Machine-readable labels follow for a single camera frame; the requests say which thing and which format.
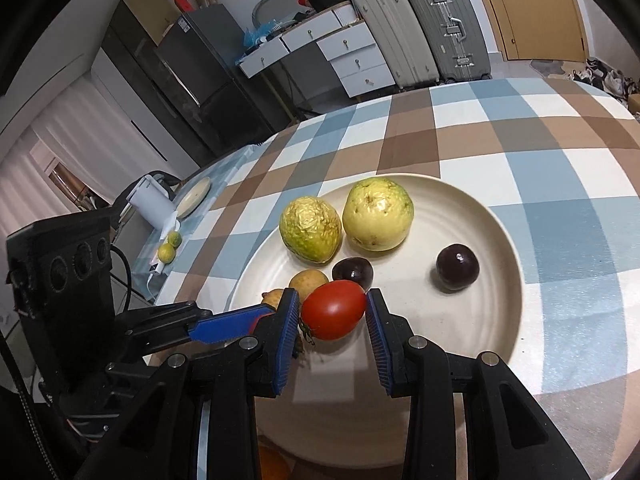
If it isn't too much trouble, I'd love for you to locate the green lime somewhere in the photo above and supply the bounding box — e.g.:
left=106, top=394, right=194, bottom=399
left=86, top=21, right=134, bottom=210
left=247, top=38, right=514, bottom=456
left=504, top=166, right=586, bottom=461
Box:
left=157, top=243, right=176, bottom=264
left=166, top=231, right=182, bottom=248

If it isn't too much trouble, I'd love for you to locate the checkered tablecloth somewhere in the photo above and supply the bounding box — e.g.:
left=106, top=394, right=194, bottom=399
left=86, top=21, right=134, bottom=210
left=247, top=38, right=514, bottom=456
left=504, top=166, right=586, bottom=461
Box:
left=157, top=78, right=639, bottom=479

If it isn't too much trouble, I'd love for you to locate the wrinkled green guava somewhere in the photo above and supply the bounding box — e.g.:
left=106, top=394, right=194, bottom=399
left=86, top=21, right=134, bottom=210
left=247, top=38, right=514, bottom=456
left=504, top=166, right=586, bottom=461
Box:
left=279, top=196, right=343, bottom=264

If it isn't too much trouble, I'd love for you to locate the wooden door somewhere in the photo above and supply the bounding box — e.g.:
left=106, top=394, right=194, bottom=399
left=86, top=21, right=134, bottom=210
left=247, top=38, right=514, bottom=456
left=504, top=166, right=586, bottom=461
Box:
left=482, top=0, right=588, bottom=62

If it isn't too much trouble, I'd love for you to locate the silver suitcase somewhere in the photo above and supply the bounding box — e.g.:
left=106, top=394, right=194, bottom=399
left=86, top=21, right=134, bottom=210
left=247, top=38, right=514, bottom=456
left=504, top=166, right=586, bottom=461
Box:
left=409, top=0, right=491, bottom=82

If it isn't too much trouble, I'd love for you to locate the white kettle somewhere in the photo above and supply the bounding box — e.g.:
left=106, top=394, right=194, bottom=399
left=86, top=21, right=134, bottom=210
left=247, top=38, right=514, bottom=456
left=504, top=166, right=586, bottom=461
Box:
left=126, top=174, right=177, bottom=231

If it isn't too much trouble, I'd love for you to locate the large cream plate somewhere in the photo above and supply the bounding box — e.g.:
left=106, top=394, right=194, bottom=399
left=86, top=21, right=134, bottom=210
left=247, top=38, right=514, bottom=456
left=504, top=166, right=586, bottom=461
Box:
left=256, top=174, right=524, bottom=468

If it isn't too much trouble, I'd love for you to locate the red tomato front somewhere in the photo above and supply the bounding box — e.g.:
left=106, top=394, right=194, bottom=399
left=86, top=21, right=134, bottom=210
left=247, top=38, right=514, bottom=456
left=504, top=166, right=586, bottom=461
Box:
left=300, top=280, right=367, bottom=341

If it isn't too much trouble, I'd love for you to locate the beige suitcase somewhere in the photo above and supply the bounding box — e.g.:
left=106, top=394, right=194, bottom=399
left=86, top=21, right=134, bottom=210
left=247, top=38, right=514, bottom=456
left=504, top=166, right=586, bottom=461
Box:
left=352, top=0, right=439, bottom=89

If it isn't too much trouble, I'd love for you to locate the smooth yellow guava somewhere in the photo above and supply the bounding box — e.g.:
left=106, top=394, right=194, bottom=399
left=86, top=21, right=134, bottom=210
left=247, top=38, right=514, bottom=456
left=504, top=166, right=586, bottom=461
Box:
left=342, top=177, right=414, bottom=252

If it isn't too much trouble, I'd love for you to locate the dark refrigerator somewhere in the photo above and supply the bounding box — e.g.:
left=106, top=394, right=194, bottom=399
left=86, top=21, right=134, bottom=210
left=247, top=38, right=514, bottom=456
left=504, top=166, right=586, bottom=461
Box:
left=156, top=4, right=291, bottom=155

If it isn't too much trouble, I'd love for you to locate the small cream plate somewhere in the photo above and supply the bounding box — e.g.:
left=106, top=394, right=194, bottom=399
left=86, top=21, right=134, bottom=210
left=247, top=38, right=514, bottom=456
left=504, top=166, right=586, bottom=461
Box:
left=176, top=177, right=212, bottom=220

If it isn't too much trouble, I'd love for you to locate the brown kiwi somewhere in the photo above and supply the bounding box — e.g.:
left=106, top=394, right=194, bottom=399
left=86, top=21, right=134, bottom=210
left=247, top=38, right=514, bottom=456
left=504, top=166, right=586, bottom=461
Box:
left=262, top=288, right=284, bottom=310
left=288, top=269, right=329, bottom=302

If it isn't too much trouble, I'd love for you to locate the dark plum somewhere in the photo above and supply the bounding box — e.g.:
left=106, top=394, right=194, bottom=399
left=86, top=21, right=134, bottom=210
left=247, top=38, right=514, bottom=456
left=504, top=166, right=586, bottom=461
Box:
left=332, top=257, right=374, bottom=292
left=435, top=244, right=480, bottom=292

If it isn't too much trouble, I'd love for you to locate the white drawer desk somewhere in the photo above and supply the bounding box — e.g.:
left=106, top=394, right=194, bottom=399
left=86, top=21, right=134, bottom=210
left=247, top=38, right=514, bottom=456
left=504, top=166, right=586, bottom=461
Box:
left=239, top=2, right=395, bottom=98

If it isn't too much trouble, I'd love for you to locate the white pink charger device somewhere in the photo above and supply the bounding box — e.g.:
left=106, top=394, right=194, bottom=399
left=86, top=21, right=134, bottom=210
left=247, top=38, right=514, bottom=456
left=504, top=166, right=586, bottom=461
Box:
left=149, top=259, right=165, bottom=280

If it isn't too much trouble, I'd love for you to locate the dark plum front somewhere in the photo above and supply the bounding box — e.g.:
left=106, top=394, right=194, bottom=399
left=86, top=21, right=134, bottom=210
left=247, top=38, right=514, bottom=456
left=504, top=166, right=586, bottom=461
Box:
left=332, top=257, right=374, bottom=292

